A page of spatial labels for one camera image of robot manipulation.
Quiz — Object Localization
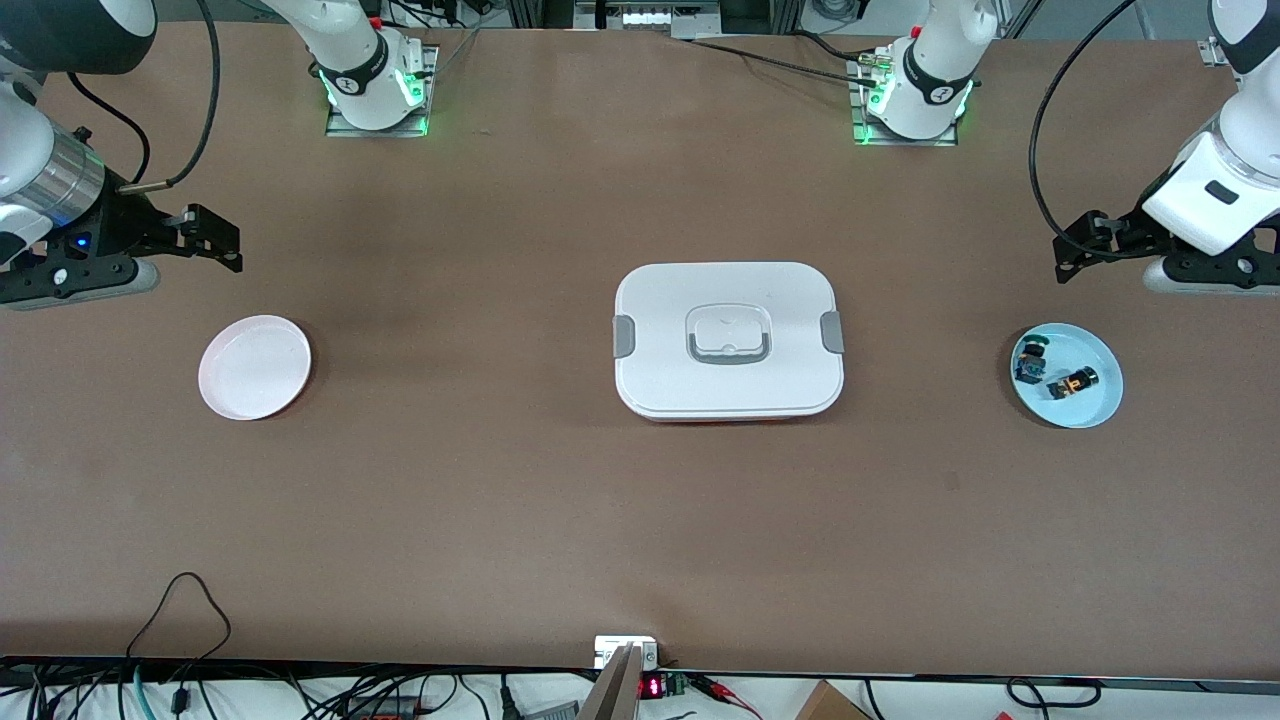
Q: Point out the orange black switch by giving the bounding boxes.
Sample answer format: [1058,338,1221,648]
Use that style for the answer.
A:
[1045,366,1102,402]

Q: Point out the white lunch box grey clips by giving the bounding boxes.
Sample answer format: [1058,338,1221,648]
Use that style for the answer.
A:
[612,262,846,423]

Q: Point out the brown cardboard box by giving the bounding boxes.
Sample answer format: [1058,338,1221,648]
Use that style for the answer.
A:
[794,680,873,720]

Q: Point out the pink round plate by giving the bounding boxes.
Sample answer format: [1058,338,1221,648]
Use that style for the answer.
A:
[198,315,313,422]

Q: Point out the light blue round plate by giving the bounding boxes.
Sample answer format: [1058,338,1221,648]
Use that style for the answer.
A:
[1010,322,1125,430]

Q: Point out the small white mounting block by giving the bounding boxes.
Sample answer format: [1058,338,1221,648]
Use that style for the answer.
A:
[594,636,660,670]

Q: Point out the red clip leads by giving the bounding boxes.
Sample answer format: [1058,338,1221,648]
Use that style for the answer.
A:
[688,674,763,720]

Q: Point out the grey aluminium bar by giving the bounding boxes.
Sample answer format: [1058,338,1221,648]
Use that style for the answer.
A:
[577,645,644,720]

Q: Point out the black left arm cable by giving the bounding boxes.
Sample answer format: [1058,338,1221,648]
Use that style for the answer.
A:
[1029,0,1143,253]

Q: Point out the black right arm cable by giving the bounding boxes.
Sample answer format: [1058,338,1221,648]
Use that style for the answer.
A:
[65,0,222,194]

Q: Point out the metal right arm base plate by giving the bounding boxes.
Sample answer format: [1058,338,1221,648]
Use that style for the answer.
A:
[325,44,440,139]

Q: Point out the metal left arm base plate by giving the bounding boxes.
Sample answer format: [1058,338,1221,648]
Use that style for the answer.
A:
[848,50,960,149]

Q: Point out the thin black looped cable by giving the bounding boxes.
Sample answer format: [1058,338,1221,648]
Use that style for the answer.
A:
[125,572,233,663]

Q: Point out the black cable to arm base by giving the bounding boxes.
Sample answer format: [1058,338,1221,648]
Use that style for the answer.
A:
[685,30,893,87]

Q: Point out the black oval cable loop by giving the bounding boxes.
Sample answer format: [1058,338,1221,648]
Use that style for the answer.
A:
[1004,677,1103,710]

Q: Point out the silver aluminium frame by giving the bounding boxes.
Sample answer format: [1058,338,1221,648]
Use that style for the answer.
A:
[574,0,803,41]

